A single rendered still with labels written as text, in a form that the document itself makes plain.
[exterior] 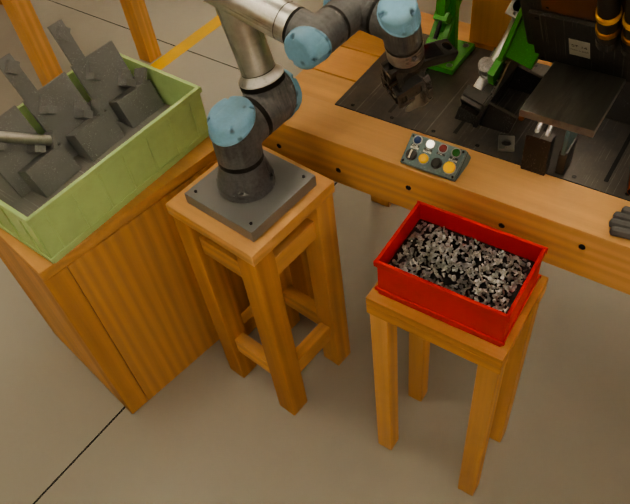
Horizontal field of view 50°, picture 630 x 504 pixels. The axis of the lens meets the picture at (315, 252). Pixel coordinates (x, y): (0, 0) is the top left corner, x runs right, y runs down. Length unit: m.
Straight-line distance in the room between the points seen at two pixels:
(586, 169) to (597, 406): 0.93
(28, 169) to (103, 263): 0.32
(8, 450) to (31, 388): 0.24
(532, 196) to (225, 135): 0.73
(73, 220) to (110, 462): 0.92
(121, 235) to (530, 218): 1.09
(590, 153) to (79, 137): 1.36
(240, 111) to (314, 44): 0.42
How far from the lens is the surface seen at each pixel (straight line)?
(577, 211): 1.65
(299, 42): 1.23
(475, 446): 1.90
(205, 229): 1.71
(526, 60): 1.70
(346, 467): 2.24
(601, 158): 1.80
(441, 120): 1.86
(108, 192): 1.87
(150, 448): 2.40
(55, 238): 1.83
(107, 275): 2.00
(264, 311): 1.82
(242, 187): 1.68
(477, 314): 1.45
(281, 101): 1.66
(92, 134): 2.03
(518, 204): 1.64
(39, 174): 1.96
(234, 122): 1.58
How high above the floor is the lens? 2.06
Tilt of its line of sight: 49 degrees down
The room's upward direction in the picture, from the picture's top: 9 degrees counter-clockwise
